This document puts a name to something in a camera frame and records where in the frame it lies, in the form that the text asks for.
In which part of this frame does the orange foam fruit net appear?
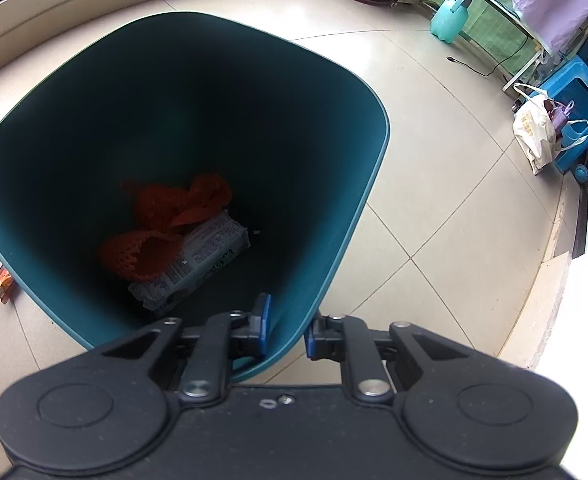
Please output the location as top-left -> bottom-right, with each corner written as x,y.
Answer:
100,231 -> 183,283

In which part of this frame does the red plastic bag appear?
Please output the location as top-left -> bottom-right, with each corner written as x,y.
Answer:
121,174 -> 232,231

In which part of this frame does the small pink barcode wrapper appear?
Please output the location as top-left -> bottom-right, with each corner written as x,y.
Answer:
0,266 -> 16,304

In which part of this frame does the dark teal trash bin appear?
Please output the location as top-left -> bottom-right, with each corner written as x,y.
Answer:
0,12 -> 390,382

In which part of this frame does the cream tote bag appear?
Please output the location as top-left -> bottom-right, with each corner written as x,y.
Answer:
512,84 -> 561,176

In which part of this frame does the small blue ball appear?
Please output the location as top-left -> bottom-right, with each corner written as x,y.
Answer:
573,164 -> 588,184

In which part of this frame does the light blue plastic bag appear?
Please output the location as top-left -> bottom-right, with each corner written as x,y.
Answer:
560,119 -> 588,152

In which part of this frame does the teal spray bottle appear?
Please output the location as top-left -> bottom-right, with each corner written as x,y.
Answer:
429,0 -> 472,44

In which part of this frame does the blue plastic stool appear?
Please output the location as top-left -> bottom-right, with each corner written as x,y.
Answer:
541,40 -> 588,174

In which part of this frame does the green hanging cloth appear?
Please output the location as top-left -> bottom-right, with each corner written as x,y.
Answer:
424,0 -> 536,72

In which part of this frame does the white metal drying rack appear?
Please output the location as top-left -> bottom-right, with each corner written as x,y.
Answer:
460,0 -> 559,93

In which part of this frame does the black power cable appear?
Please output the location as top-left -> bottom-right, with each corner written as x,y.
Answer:
446,34 -> 540,79

